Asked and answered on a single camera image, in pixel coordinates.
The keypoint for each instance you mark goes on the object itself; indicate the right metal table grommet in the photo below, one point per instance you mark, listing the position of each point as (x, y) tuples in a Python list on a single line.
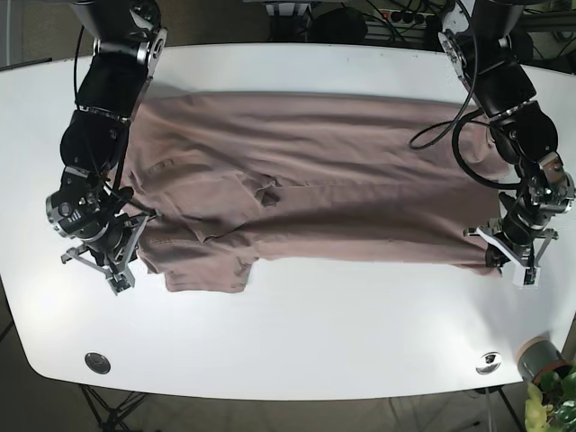
[(488, 363)]

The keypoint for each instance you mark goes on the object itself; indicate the metal table grommet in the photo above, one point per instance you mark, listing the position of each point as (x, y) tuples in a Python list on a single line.
[(488, 363), (97, 363)]

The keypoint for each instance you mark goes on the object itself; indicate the dusty pink T-shirt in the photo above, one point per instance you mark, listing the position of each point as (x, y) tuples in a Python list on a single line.
[(239, 178)]

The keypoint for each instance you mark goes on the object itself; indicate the grey plant pot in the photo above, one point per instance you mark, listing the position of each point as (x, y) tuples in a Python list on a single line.
[(539, 356)]

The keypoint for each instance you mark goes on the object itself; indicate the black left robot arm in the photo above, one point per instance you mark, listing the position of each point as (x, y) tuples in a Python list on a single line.
[(475, 37)]

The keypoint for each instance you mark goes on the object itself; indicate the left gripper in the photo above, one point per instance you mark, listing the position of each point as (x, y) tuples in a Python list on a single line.
[(522, 235)]

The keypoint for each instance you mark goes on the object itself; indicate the green potted plant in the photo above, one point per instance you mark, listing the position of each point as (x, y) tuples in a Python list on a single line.
[(550, 404)]

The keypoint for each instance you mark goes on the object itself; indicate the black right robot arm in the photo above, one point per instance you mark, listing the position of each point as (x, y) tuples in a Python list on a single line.
[(128, 41)]

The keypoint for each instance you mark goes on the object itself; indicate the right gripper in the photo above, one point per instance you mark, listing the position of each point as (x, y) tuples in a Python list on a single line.
[(83, 209)]

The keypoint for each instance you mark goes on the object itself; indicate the left metal table grommet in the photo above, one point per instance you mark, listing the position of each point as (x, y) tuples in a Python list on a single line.
[(97, 363)]

